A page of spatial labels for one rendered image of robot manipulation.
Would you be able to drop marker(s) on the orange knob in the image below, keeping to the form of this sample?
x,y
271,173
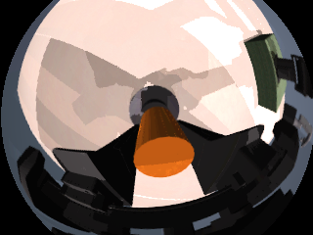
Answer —
x,y
161,148

